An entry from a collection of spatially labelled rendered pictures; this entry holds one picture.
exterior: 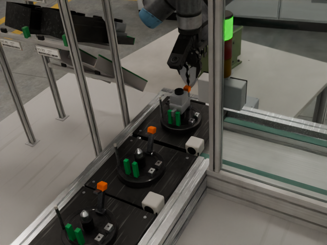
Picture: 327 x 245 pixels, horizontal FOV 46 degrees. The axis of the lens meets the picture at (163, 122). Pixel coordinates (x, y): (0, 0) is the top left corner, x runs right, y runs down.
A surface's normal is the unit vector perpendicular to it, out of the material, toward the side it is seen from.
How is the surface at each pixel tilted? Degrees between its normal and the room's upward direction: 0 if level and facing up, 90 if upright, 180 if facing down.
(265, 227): 0
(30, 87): 0
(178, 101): 90
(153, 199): 0
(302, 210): 90
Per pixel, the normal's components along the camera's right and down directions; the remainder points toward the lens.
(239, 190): -0.48, 0.56
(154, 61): -0.08, -0.80
